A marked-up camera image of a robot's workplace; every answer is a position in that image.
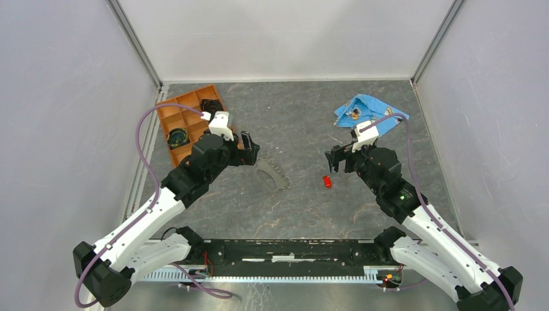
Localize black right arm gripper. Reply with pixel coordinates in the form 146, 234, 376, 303
325, 139, 383, 195

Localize red key tag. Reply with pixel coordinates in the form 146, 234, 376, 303
322, 176, 333, 189

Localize metal key holder plate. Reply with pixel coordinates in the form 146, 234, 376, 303
253, 158, 293, 193

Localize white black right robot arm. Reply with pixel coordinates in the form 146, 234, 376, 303
325, 144, 523, 310

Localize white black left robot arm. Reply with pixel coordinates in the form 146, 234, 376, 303
73, 131, 260, 307

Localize blue patterned cloth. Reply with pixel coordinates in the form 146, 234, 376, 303
333, 94, 410, 128

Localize black coiled item top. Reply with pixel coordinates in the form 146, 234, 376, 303
200, 98, 225, 114

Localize black green coiled item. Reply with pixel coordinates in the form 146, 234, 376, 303
167, 128, 190, 150

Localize orange compartment tray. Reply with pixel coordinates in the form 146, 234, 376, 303
157, 84, 226, 167

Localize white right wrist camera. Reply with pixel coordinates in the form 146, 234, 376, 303
350, 121, 380, 153

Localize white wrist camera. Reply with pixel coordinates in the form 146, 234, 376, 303
350, 121, 380, 153
201, 111, 234, 141

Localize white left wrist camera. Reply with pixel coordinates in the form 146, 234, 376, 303
201, 111, 234, 141

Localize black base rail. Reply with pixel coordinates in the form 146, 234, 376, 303
178, 239, 399, 277

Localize silver toothed front rail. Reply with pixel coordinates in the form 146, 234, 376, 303
138, 266, 385, 285

